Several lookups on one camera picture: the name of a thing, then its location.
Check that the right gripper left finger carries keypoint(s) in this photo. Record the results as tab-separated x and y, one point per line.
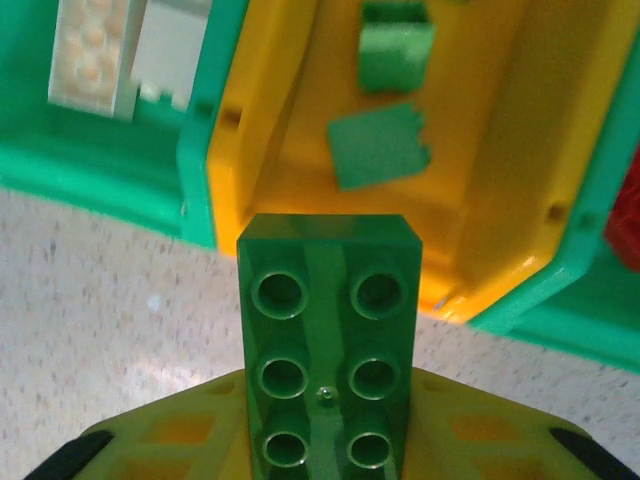
125	425

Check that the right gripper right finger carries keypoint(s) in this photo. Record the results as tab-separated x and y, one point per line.
530	425

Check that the red lego brick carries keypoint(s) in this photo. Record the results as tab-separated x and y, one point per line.
627	225

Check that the yellow plastic bin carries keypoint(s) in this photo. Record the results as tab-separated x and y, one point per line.
480	150

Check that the long green lego brick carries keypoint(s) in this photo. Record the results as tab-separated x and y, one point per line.
330	280

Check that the small green lego brick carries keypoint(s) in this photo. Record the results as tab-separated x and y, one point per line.
375	150
395	55

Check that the small cream lego brick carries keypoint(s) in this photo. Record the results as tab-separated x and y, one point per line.
170	45

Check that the medium cream lego brick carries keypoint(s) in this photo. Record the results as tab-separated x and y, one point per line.
90	60

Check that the green plastic bin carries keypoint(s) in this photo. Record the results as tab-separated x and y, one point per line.
100	145
575	300

